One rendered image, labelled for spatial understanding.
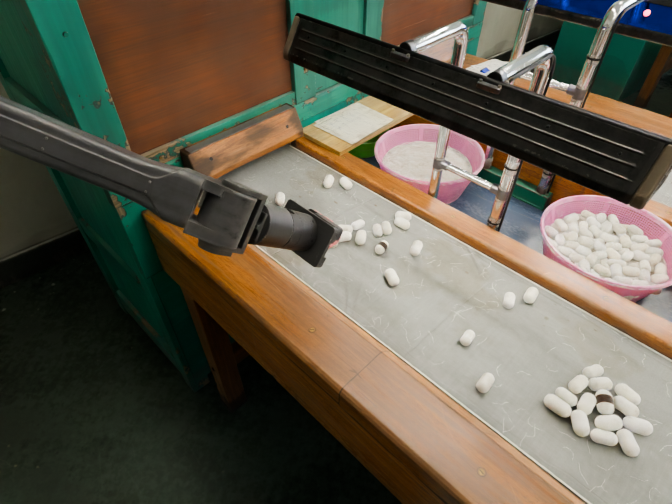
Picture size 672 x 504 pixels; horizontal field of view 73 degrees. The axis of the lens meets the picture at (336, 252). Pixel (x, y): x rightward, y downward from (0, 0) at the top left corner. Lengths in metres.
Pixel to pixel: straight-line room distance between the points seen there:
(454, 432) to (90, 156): 0.56
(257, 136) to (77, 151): 0.58
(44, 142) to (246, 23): 0.60
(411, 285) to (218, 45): 0.61
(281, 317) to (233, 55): 0.57
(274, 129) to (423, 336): 0.59
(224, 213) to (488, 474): 0.46
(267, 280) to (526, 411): 0.46
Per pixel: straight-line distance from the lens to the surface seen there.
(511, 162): 0.89
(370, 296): 0.82
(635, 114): 1.54
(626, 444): 0.77
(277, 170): 1.13
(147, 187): 0.54
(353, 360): 0.71
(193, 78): 1.01
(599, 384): 0.80
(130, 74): 0.95
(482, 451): 0.68
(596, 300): 0.90
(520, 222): 1.15
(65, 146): 0.56
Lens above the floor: 1.37
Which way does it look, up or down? 44 degrees down
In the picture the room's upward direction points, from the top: straight up
